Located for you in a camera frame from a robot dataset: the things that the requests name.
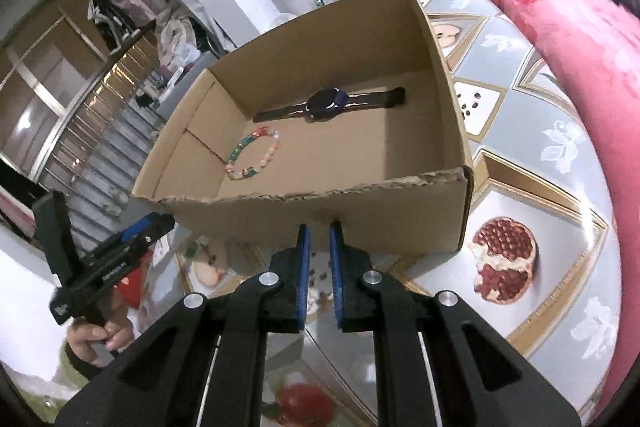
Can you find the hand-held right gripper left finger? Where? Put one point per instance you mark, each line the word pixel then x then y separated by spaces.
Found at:
pixel 303 279

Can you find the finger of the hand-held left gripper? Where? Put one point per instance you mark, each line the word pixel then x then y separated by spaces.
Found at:
pixel 145 229

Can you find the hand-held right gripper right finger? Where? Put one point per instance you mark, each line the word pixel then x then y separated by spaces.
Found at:
pixel 336 279

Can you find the cardboard box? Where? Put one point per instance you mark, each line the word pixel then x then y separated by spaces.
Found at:
pixel 350 157

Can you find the black wrist watch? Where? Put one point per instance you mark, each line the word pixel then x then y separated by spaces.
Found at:
pixel 325 103

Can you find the person's left hand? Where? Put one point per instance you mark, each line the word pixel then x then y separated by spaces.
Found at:
pixel 115 332

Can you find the red box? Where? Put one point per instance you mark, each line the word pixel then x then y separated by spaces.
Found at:
pixel 134 279

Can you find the metal window grille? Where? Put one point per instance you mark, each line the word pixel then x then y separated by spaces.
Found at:
pixel 95 147

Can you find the pile of pale clothes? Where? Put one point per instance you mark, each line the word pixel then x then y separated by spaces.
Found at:
pixel 175 32

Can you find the black and white garment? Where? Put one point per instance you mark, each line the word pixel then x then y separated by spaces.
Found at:
pixel 112 19

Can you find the fruit-print tablecloth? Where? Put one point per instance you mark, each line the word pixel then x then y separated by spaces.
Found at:
pixel 525 147

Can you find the pink floral blanket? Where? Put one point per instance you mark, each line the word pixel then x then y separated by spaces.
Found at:
pixel 575 32

